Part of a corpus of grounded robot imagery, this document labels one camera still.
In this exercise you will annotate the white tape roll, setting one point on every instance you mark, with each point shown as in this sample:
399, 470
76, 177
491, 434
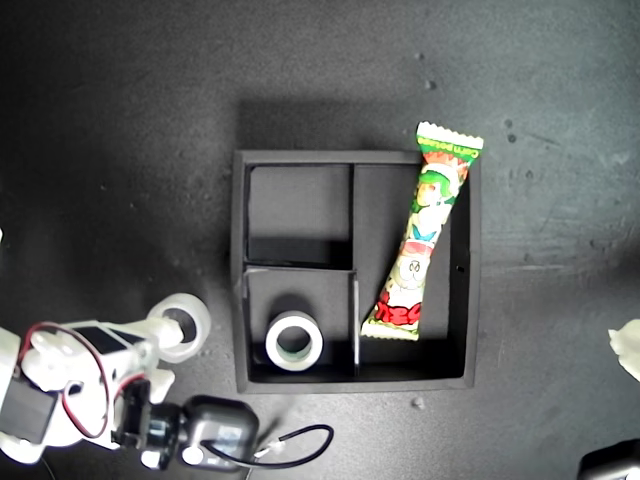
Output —
204, 325
295, 364

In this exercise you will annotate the black tray with wells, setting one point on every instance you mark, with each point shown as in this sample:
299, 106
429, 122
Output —
300, 210

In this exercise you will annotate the green printed snack bar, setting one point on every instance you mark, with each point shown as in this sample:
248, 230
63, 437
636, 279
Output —
425, 225

